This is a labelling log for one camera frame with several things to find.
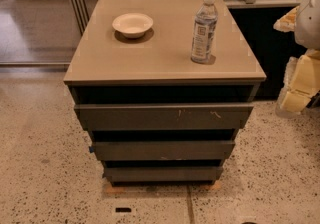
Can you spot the grey middle drawer front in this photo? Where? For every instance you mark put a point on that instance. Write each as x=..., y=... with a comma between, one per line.
x=163, y=150

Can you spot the grey top drawer front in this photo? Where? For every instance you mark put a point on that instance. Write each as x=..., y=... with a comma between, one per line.
x=205, y=116

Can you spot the clear plastic water bottle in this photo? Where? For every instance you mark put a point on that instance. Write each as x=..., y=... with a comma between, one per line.
x=203, y=32

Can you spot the white ceramic bowl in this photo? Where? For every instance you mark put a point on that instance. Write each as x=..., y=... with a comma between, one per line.
x=132, y=25

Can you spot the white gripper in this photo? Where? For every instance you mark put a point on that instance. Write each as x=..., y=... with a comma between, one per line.
x=309, y=21

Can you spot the grey drawer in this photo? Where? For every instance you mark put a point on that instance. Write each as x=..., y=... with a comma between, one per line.
x=205, y=116
x=163, y=150
x=163, y=174

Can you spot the grey bottom drawer front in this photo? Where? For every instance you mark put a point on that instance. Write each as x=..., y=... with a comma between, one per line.
x=163, y=174

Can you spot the grey drawer cabinet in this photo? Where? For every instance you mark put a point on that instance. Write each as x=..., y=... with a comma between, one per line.
x=108, y=68

